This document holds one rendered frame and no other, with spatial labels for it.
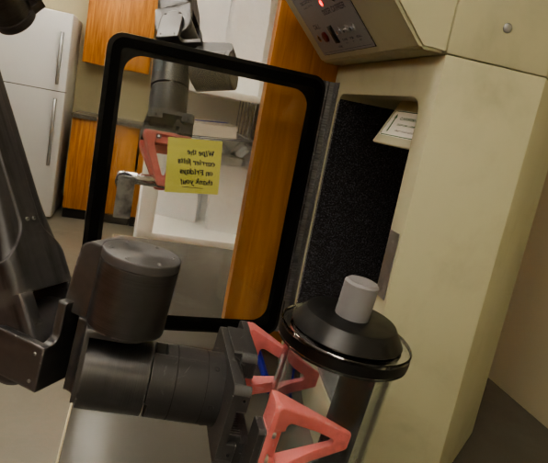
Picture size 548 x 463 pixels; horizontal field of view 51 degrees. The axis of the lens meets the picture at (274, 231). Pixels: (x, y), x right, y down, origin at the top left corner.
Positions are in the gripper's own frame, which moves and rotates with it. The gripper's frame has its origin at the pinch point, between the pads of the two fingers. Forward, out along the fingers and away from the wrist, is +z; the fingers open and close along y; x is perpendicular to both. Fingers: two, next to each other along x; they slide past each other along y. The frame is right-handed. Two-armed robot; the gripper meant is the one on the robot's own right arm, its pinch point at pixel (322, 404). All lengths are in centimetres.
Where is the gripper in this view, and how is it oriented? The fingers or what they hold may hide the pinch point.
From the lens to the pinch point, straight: 50.2
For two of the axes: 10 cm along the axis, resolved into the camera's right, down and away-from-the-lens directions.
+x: -2.8, 9.3, 2.3
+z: 9.4, 2.2, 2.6
